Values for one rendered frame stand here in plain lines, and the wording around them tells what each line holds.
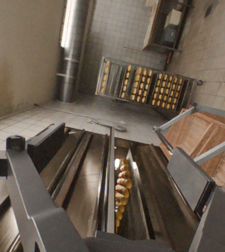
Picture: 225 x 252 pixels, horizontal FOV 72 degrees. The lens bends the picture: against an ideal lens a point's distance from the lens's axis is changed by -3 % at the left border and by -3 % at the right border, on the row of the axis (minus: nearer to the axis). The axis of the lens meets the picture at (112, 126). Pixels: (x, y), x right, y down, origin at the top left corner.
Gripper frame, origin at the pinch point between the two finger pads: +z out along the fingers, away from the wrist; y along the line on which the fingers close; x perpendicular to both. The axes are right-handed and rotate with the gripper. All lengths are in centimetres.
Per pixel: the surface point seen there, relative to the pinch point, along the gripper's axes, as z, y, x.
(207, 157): 40, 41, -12
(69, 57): 290, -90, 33
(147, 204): 58, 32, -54
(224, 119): 105, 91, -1
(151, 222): 46, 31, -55
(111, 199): 40, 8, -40
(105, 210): 34, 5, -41
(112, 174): 59, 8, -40
